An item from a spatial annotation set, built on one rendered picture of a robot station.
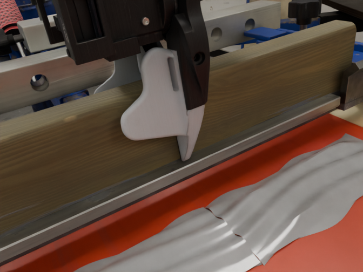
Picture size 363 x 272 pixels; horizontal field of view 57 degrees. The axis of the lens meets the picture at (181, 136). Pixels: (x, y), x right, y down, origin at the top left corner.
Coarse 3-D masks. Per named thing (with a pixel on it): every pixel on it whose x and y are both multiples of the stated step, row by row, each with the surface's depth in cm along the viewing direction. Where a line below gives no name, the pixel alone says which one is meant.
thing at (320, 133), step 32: (320, 128) 36; (352, 128) 35; (256, 160) 32; (288, 160) 32; (192, 192) 29; (224, 192) 29; (352, 224) 24; (256, 256) 23; (288, 256) 22; (320, 256) 22; (352, 256) 22
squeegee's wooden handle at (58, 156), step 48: (288, 48) 29; (336, 48) 32; (96, 96) 23; (240, 96) 28; (288, 96) 31; (0, 144) 19; (48, 144) 21; (96, 144) 23; (144, 144) 25; (0, 192) 20; (48, 192) 22; (96, 192) 24
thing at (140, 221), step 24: (168, 192) 30; (120, 216) 28; (144, 216) 27; (168, 216) 27; (72, 240) 26; (96, 240) 26; (120, 240) 25; (24, 264) 24; (48, 264) 24; (72, 264) 24
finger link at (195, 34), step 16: (192, 0) 19; (176, 16) 19; (192, 16) 19; (176, 32) 20; (192, 32) 19; (176, 48) 20; (192, 48) 20; (208, 48) 20; (192, 64) 20; (208, 64) 21; (192, 80) 21; (208, 80) 21; (192, 96) 22
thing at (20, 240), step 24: (336, 96) 33; (288, 120) 30; (216, 144) 28; (240, 144) 28; (168, 168) 26; (192, 168) 26; (120, 192) 24; (144, 192) 25; (48, 216) 23; (72, 216) 22; (96, 216) 23; (0, 240) 21; (24, 240) 21; (48, 240) 22
